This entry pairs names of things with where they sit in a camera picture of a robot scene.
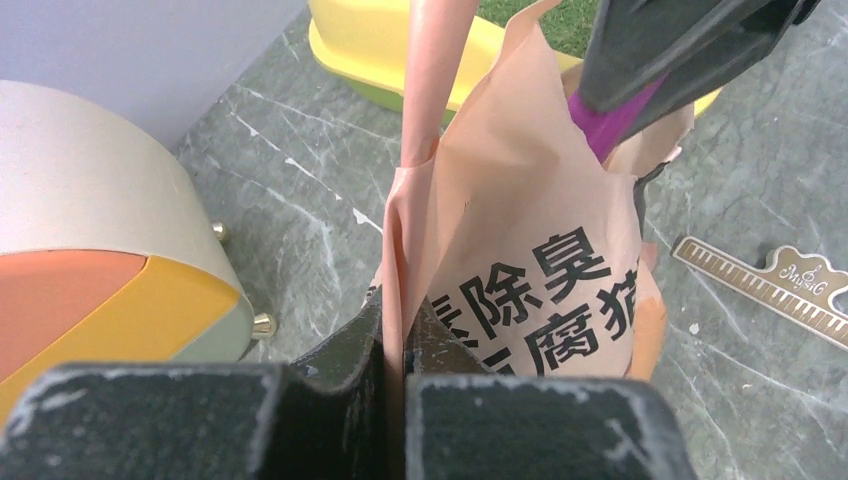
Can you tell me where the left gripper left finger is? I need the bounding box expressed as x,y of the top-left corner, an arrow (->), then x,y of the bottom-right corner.
1,296 -> 385,479

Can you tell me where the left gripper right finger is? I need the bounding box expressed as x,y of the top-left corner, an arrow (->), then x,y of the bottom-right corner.
405,304 -> 696,479

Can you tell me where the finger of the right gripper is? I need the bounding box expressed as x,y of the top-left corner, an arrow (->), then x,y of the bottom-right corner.
623,0 -> 819,140
578,0 -> 768,112

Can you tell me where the magenta plastic scoop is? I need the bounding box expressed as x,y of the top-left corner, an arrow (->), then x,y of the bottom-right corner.
567,76 -> 665,164

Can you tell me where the pink cat litter bag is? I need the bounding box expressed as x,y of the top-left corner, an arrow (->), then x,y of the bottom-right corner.
367,0 -> 696,382

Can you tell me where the torn bag top strip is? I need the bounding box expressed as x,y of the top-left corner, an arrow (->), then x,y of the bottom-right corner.
671,236 -> 847,350

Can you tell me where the white orange cylindrical bin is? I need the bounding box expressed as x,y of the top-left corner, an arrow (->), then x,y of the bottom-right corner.
1,80 -> 277,422

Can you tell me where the yellow green litter box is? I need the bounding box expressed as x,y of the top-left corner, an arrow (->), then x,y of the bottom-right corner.
307,0 -> 723,127

